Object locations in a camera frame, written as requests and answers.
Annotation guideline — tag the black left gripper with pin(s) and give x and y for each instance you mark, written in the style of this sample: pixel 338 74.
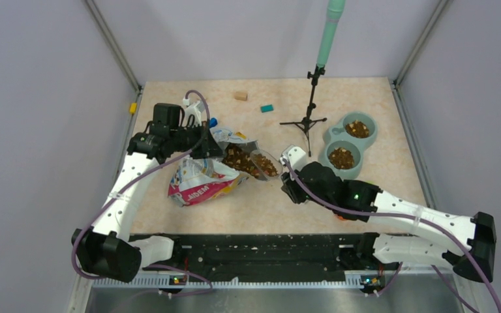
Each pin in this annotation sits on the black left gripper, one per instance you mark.
pixel 211 150

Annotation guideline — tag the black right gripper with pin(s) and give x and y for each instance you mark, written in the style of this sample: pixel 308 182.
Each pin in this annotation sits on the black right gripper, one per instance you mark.
pixel 290 188

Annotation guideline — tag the pink pet food bag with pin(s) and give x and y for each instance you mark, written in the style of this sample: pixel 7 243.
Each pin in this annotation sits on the pink pet food bag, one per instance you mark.
pixel 198 180

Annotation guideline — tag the clear plastic scoop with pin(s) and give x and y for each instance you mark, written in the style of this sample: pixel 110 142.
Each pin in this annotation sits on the clear plastic scoop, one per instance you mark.
pixel 267 167

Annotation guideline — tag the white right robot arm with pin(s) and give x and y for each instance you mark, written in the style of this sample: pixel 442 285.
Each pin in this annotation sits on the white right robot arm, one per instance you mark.
pixel 465 244

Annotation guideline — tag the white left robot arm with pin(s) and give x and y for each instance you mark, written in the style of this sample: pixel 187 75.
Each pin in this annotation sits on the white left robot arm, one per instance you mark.
pixel 121 203

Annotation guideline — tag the teal double pet bowl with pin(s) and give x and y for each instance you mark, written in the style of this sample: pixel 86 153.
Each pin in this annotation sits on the teal double pet bowl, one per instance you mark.
pixel 338 136

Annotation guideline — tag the blue toy block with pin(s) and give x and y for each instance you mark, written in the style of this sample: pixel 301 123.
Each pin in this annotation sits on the blue toy block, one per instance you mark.
pixel 213 122

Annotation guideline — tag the black tripod stand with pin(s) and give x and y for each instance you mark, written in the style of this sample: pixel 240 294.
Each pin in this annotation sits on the black tripod stand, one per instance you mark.
pixel 307 122

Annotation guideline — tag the light wooden block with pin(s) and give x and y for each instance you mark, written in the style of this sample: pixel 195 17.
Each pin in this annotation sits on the light wooden block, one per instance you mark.
pixel 241 95

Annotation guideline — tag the teal rectangular block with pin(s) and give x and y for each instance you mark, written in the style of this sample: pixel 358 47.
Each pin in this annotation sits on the teal rectangular block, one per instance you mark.
pixel 266 108

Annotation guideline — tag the aluminium frame rail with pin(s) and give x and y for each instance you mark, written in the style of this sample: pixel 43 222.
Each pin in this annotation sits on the aluminium frame rail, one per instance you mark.
pixel 250 258

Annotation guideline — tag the yellow clip on frame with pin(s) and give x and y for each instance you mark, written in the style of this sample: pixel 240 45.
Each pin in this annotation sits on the yellow clip on frame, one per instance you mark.
pixel 133 108

